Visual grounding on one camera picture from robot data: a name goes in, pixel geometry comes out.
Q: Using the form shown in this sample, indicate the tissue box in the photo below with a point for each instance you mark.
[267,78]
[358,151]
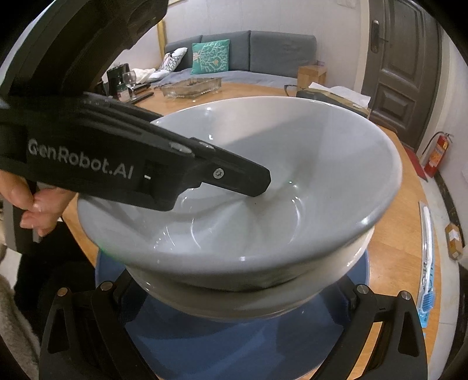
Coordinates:
[329,95]

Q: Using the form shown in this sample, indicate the white patterned cushion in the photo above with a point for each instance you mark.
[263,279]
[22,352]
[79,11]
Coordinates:
[172,59]

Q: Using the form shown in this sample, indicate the brown eyeglasses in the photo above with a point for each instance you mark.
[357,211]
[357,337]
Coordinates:
[289,89]

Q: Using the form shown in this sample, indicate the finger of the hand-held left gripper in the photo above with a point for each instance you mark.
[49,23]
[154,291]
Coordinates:
[241,175]

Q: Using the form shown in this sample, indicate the red fire extinguisher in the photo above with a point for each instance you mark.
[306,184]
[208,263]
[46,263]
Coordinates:
[437,155]

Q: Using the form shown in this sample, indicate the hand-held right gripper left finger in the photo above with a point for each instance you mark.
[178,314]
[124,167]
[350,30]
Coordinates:
[109,305]

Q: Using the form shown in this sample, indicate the small cardboard box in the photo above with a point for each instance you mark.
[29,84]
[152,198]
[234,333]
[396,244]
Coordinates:
[454,241]

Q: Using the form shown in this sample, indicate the dark grey door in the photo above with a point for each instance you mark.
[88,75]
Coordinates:
[402,65]

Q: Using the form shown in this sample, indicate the grey fuzzy garment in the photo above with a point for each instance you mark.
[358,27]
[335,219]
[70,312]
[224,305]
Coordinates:
[16,321]

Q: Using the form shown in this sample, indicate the red floor mat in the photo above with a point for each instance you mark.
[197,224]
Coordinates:
[416,164]

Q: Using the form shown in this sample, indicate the person's left hand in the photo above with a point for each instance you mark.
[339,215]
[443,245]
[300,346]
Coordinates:
[44,206]

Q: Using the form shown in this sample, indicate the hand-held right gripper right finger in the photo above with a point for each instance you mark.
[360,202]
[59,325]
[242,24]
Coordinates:
[362,305]

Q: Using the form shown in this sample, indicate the wooden box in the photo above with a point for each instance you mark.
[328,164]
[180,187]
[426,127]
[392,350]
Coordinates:
[310,76]

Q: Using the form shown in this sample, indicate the teal patterned cushion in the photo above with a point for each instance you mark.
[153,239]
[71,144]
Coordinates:
[211,56]

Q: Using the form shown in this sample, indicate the black remote control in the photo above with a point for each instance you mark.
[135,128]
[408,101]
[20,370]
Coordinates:
[143,97]

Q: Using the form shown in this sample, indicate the white cloth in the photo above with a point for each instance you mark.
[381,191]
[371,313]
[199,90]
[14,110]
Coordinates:
[150,74]

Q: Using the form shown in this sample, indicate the packaged blue toothbrush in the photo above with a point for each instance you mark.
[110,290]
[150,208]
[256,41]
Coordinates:
[427,263]

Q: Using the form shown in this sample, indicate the gold picture frame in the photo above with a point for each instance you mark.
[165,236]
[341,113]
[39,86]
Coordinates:
[161,40]

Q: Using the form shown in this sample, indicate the blue plate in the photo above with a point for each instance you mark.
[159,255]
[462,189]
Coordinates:
[219,343]

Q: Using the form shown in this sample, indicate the cream faceted bowl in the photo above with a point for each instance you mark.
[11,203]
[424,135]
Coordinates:
[256,305]

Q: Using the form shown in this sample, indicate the white faceted bowl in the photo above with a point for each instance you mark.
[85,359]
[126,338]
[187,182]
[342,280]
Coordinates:
[310,175]

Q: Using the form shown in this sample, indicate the glass ashtray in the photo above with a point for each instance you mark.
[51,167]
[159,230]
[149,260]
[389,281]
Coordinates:
[192,87]

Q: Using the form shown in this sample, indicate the wine glass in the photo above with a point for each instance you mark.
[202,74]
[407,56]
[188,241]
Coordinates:
[129,78]

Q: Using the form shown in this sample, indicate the grey sofa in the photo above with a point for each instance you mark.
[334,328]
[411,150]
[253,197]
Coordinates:
[270,51]

